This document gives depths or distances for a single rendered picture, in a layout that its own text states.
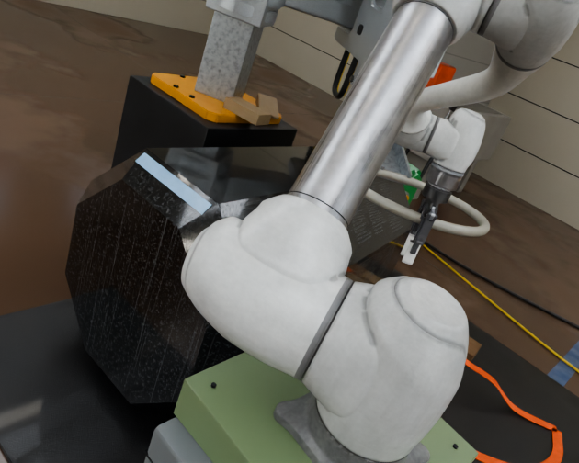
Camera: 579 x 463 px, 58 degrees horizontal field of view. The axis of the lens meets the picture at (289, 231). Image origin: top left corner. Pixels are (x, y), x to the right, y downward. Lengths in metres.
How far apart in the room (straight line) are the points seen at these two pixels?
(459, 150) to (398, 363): 0.89
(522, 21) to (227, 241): 0.57
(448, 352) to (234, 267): 0.28
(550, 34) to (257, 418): 0.73
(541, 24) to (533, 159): 5.71
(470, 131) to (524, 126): 5.25
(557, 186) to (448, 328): 5.96
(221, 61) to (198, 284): 1.91
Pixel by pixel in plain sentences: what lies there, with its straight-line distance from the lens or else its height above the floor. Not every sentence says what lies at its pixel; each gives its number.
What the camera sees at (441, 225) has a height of 0.95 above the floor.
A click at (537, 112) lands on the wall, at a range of 6.64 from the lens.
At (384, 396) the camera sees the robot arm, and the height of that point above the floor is 1.03.
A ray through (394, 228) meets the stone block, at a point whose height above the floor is 0.67.
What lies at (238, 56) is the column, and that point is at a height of 1.00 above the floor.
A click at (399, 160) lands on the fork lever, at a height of 0.93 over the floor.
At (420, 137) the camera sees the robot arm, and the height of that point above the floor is 1.16.
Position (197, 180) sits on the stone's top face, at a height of 0.83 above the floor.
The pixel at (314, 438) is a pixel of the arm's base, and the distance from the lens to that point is 0.78.
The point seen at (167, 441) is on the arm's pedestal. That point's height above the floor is 0.80.
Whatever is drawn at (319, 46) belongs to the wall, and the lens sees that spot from 8.23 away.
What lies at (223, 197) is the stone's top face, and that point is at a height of 0.83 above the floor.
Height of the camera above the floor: 1.43
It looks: 25 degrees down
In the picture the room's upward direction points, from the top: 21 degrees clockwise
